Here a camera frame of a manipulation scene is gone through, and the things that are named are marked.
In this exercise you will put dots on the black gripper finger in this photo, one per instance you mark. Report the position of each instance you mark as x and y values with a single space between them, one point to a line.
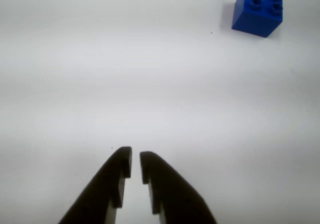
172 191
105 191

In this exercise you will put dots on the blue lego brick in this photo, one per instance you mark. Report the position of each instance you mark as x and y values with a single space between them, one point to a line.
255 19

